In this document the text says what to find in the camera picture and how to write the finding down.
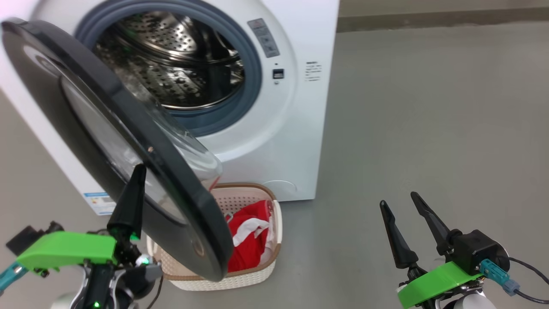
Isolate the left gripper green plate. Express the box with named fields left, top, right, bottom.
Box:
left=16, top=164, right=163, bottom=297

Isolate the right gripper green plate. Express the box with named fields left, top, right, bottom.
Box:
left=380, top=191, right=483, bottom=309

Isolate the black round glass washer door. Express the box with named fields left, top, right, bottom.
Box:
left=1, top=17, right=235, bottom=283

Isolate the red garment with white stripes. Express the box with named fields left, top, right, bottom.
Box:
left=226, top=200, right=275, bottom=254

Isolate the cream perforated laundry basket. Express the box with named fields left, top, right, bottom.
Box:
left=146, top=182, right=284, bottom=292

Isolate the white front-load washing machine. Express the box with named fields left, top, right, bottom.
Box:
left=0, top=0, right=341, bottom=216

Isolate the blue white energy label sticker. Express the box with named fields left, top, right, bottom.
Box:
left=84, top=192, right=117, bottom=215

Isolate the grey warning label plate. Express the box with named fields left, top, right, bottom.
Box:
left=247, top=18, right=281, bottom=59

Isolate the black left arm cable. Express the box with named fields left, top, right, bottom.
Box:
left=146, top=277, right=165, bottom=309

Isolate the right camera cable teal connector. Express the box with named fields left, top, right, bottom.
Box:
left=480, top=257, right=549, bottom=303

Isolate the camera cable teal connector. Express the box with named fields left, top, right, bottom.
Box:
left=0, top=262, right=24, bottom=293
left=480, top=257, right=549, bottom=303

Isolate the left camera cable teal connector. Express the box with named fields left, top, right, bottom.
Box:
left=0, top=262, right=24, bottom=293

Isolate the grey wall baseboard strip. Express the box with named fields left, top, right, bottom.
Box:
left=337, top=6, right=549, bottom=33

